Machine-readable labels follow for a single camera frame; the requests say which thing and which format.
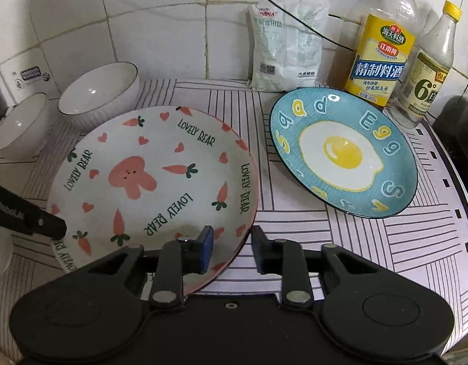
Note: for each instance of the yellow cap vinegar bottle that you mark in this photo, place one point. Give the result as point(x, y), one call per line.
point(428, 72)

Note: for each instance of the striped counter mat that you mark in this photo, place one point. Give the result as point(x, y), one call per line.
point(287, 235)

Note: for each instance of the small wall sticker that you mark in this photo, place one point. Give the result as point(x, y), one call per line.
point(30, 73)

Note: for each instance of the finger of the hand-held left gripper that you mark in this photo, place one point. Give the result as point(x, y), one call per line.
point(53, 227)

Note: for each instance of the yellow label cooking wine bottle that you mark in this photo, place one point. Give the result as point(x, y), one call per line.
point(384, 45)

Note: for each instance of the white salt bag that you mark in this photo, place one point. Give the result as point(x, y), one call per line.
point(270, 49)

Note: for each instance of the white ribbed bowl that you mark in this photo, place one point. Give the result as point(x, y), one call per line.
point(104, 91)
point(21, 121)

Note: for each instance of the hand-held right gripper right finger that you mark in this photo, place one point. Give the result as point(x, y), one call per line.
point(262, 253)

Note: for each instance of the clear plastic salt bag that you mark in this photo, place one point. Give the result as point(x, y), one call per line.
point(308, 34)

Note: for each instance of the black pot with lid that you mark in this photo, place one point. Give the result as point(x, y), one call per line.
point(456, 121)

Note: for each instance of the blue fried egg plate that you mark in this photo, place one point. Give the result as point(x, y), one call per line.
point(342, 152)

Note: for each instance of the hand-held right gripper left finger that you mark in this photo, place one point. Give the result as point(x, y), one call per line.
point(206, 250)

